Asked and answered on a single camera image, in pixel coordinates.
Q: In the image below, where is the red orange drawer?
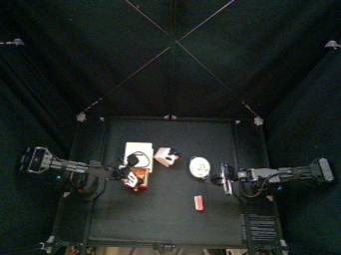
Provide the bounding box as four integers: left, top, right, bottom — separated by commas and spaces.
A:
123, 166, 151, 192

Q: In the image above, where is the white round plate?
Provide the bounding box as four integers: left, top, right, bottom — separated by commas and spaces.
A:
187, 155, 211, 179

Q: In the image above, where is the small red block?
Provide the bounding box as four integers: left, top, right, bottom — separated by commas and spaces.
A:
192, 194, 205, 212

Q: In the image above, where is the white square box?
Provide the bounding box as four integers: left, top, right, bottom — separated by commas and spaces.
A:
123, 141, 155, 174

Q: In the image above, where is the small pink white box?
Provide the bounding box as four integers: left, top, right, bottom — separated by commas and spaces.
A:
154, 146, 182, 168

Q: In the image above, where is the white text label sticker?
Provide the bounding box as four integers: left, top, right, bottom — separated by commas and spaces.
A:
246, 213, 279, 243

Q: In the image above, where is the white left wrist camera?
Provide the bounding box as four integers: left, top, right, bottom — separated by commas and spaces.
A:
124, 170, 140, 188

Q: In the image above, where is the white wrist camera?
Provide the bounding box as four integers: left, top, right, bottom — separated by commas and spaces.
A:
222, 179, 234, 196
124, 170, 140, 188

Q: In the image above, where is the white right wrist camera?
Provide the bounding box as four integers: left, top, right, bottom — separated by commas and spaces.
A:
222, 179, 234, 196

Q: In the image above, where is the black looped camera cable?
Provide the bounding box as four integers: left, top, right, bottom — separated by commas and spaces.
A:
126, 150, 152, 169

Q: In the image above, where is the black table edge camera mount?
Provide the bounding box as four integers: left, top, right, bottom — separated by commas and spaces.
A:
152, 242, 176, 251

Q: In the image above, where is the thin diagonal brace wire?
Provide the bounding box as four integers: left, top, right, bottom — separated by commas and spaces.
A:
123, 0, 259, 118
81, 0, 235, 114

